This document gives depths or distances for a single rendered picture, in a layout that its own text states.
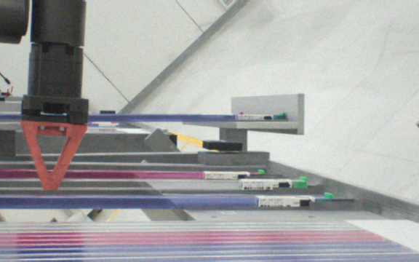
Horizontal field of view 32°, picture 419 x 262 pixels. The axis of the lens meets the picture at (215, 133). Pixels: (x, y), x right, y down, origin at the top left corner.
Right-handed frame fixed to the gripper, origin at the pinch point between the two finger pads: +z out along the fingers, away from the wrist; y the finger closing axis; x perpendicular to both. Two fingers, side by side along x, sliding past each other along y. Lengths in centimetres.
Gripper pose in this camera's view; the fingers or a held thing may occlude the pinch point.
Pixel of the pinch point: (50, 180)
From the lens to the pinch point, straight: 81.4
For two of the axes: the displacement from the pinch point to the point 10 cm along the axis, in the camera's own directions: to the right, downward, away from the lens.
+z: -0.6, 10.0, 0.5
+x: 9.6, 0.5, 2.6
